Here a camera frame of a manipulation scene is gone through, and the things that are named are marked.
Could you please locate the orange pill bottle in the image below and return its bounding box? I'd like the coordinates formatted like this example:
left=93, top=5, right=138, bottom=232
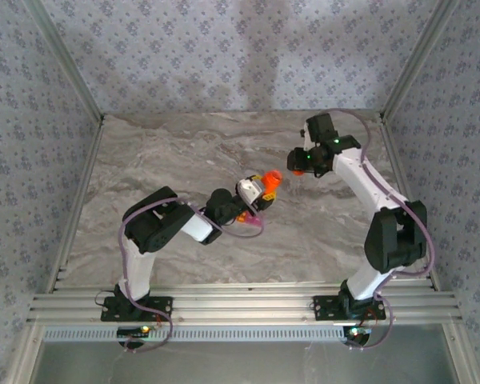
left=262, top=170, right=284, bottom=193

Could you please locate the grey metal bottom panel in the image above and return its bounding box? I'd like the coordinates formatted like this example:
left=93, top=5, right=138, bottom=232
left=30, top=339, right=461, bottom=384

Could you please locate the right table side rail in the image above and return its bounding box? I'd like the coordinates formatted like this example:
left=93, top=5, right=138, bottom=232
left=379, top=114, right=441, bottom=291

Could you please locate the table side rail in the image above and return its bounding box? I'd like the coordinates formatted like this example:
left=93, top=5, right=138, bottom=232
left=379, top=114, right=441, bottom=291
left=46, top=115, right=107, bottom=293

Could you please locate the aluminium mounting rail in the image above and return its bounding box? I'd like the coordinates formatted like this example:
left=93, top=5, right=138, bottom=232
left=26, top=282, right=463, bottom=325

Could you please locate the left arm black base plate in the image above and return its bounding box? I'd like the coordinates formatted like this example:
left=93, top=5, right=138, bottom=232
left=99, top=295, right=174, bottom=323

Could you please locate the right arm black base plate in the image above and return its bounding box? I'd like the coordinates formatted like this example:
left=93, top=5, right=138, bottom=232
left=312, top=294, right=386, bottom=321

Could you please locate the grey slotted cable duct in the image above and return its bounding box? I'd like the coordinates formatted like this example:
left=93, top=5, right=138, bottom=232
left=43, top=324, right=351, bottom=343

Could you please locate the right aluminium corner post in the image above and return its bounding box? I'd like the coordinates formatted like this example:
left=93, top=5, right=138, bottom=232
left=379, top=0, right=462, bottom=121

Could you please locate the aluminium corner post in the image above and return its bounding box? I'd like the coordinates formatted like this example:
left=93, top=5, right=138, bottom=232
left=379, top=0, right=462, bottom=121
left=22, top=0, right=106, bottom=123

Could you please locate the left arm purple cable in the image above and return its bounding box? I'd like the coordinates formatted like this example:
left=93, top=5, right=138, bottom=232
left=118, top=195, right=265, bottom=355

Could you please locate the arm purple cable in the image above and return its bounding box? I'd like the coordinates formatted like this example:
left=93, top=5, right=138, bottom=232
left=323, top=107, right=437, bottom=353
left=118, top=195, right=265, bottom=355

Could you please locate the left table side rail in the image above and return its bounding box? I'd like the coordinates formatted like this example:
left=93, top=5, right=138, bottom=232
left=46, top=115, right=107, bottom=293

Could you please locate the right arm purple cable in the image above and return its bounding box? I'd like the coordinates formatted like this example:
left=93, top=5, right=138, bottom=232
left=323, top=107, right=437, bottom=353

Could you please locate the left aluminium corner post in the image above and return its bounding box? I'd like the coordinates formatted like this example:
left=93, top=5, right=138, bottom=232
left=22, top=0, right=106, bottom=123

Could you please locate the right lower frame leg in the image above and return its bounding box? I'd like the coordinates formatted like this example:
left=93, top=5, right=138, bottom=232
left=442, top=319, right=480, bottom=384

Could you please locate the frame leg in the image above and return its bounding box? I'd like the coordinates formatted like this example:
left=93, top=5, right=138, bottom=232
left=7, top=323, right=45, bottom=384
left=442, top=319, right=480, bottom=384

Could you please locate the left lower frame leg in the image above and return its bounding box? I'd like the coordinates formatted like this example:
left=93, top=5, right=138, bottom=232
left=7, top=323, right=45, bottom=384

